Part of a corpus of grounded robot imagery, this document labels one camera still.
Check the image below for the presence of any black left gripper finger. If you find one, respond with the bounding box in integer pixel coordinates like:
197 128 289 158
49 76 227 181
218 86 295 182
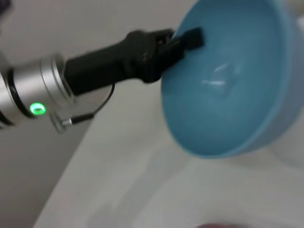
172 27 205 50

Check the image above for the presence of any left arm cable with plug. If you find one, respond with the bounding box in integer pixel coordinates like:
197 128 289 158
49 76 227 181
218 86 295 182
51 82 116 134

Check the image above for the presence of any blue bowl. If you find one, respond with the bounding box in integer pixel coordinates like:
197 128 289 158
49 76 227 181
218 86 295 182
161 0 300 159

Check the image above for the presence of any pink toy peach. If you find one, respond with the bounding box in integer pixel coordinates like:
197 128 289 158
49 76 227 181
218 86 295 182
198 222 240 228

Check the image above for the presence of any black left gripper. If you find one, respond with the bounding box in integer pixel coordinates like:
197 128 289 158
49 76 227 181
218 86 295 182
65 28 186 95

